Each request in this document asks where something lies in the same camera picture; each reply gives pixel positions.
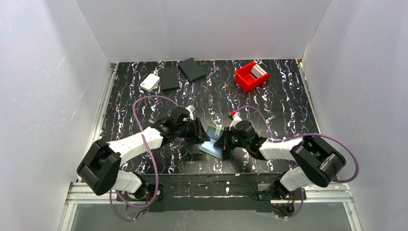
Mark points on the mint green card holder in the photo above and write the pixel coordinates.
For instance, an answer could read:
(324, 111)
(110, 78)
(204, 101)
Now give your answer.
(208, 147)

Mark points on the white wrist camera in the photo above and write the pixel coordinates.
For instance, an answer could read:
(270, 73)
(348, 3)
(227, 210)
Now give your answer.
(234, 118)
(191, 110)

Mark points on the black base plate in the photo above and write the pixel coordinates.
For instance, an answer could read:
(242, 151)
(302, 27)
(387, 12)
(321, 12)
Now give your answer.
(221, 192)

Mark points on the red plastic bin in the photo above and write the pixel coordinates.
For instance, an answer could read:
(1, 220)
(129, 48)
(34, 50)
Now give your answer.
(244, 79)

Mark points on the black flat box angled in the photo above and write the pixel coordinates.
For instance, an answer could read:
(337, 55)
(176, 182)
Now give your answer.
(191, 69)

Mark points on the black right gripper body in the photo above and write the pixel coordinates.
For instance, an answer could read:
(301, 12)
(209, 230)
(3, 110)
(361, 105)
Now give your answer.
(227, 140)

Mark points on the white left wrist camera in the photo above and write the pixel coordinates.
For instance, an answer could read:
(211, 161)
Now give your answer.
(191, 110)

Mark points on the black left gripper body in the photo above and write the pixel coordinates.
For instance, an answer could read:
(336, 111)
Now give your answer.
(197, 131)

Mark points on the black flat box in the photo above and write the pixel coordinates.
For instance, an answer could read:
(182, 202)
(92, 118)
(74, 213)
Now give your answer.
(169, 79)

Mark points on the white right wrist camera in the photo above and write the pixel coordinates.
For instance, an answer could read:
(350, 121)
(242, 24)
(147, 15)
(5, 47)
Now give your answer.
(234, 118)

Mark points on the aluminium rail frame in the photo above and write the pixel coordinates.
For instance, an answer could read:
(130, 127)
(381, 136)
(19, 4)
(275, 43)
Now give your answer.
(330, 209)

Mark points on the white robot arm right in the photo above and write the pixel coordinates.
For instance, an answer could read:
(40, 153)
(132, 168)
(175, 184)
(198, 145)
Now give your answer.
(317, 161)

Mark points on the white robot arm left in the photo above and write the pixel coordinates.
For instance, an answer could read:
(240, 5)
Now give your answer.
(100, 167)

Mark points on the white small box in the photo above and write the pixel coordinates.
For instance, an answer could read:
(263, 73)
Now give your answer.
(150, 82)

